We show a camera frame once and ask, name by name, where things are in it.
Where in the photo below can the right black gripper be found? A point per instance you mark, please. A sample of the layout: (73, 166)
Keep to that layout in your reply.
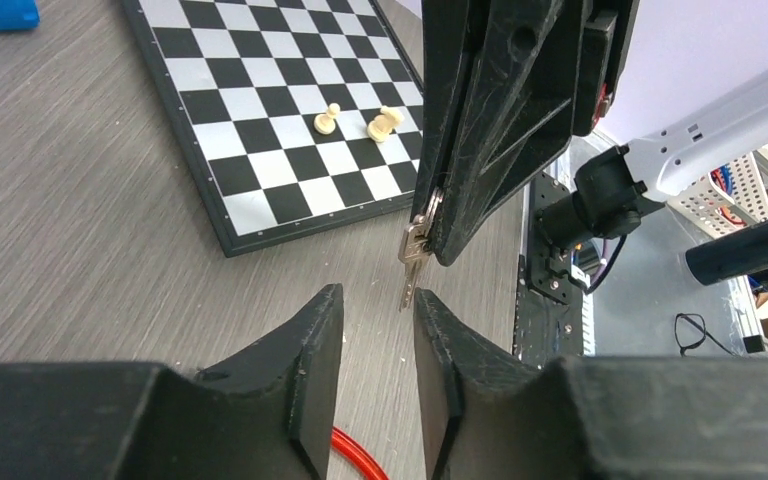
(500, 80)

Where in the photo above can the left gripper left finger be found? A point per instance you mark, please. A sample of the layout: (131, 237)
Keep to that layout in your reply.
(274, 404)

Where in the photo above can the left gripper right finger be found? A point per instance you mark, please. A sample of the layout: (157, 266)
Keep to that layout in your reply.
(484, 413)

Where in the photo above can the red cable lock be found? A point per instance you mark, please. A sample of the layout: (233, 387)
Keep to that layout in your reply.
(363, 462)

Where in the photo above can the silver key bunch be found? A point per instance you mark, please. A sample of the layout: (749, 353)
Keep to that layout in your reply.
(414, 251)

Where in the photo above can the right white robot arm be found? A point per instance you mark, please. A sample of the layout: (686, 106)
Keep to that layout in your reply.
(680, 86)

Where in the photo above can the cream chess piece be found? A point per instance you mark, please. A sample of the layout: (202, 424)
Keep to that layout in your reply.
(381, 127)

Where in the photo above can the cream chess pawn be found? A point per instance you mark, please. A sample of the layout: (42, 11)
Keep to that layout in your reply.
(325, 123)

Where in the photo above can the black white chessboard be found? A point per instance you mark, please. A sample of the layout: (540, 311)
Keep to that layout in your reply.
(241, 83)

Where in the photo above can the black eyeglasses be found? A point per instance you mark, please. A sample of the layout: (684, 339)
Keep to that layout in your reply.
(691, 333)

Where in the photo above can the white perforated basket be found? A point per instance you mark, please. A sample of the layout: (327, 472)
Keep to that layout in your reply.
(719, 208)

